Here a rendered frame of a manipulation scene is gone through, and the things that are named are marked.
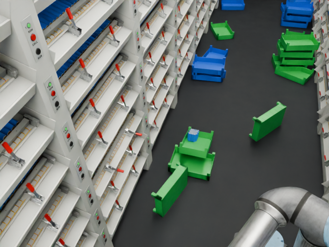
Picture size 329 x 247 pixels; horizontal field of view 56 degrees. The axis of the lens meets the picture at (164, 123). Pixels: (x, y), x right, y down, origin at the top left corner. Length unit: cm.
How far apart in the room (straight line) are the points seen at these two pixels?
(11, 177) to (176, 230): 126
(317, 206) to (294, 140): 157
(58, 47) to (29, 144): 32
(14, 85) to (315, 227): 97
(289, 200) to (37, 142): 81
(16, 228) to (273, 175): 173
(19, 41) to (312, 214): 96
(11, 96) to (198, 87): 225
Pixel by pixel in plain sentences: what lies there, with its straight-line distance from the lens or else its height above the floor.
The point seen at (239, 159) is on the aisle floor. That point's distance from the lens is 238.
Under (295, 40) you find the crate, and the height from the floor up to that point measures 24.
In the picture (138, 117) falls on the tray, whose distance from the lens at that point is 188.
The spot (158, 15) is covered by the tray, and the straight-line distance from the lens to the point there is 209.
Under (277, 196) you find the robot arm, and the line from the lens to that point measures 108.
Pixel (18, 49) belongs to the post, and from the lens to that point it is 92.
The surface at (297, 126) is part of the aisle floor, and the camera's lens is 275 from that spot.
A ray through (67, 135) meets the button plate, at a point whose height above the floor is 103.
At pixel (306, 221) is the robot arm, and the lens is 109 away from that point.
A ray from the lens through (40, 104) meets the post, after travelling 102.
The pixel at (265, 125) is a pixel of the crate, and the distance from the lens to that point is 248.
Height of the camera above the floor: 180
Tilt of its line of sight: 44 degrees down
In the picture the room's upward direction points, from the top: 3 degrees counter-clockwise
